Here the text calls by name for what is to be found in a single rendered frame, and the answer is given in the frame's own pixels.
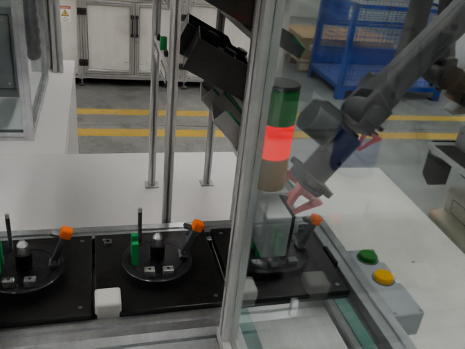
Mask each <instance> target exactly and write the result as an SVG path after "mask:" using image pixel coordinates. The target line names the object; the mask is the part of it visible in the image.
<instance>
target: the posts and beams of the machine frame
mask: <svg viewBox="0 0 465 349"><path fill-rule="evenodd" d="M48 5H49V16H50V27H51V46H52V57H53V73H57V72H59V73H63V72H64V65H63V52H62V29H61V17H60V0H48Z"/></svg>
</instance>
